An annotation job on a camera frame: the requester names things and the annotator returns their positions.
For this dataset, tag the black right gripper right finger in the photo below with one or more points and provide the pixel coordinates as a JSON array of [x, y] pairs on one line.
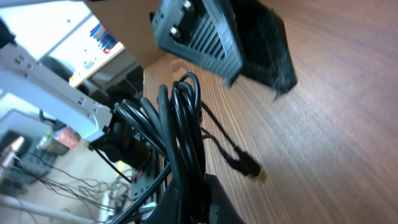
[[221, 210]]

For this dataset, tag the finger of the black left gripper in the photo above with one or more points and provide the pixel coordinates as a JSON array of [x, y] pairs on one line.
[[266, 51], [203, 32]]

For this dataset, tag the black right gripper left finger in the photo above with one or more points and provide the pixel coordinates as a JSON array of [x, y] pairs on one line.
[[172, 210]]

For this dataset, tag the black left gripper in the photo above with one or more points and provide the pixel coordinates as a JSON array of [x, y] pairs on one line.
[[121, 142]]

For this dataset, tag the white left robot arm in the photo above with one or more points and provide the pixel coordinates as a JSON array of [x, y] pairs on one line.
[[175, 123]]

